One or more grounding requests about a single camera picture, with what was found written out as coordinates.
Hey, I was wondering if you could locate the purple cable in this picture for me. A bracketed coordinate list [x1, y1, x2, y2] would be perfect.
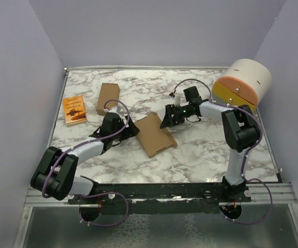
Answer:
[173, 79, 274, 226]
[42, 99, 130, 228]

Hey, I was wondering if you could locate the orange book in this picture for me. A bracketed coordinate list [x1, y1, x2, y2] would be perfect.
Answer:
[63, 96, 87, 127]

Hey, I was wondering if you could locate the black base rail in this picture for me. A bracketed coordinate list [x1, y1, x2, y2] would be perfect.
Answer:
[68, 182, 251, 216]

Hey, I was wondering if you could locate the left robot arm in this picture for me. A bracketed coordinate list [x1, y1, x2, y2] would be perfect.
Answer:
[30, 113, 140, 204]

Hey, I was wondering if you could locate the small folded cardboard box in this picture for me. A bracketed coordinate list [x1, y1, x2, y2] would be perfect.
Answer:
[96, 83, 120, 116]

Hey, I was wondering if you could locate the white cylinder with coloured base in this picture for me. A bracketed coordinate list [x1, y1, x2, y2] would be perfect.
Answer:
[212, 58, 272, 112]

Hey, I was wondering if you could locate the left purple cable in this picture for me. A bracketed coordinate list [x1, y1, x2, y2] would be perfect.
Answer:
[42, 99, 130, 228]

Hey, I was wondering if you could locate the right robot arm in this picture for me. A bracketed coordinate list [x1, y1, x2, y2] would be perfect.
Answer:
[160, 86, 263, 202]

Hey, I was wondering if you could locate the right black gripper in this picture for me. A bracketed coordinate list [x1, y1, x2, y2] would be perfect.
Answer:
[160, 104, 192, 129]

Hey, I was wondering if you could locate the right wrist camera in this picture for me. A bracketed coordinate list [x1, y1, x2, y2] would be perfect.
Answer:
[169, 91, 181, 106]

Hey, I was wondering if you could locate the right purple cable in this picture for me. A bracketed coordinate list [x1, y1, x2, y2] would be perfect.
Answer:
[173, 79, 274, 226]

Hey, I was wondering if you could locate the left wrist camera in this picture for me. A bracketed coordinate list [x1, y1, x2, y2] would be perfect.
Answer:
[103, 105, 121, 115]

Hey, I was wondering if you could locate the brown cardboard box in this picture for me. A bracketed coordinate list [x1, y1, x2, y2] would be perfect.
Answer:
[134, 112, 177, 159]

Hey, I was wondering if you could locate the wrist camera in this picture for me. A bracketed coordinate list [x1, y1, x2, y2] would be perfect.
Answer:
[169, 91, 181, 106]
[103, 105, 121, 115]

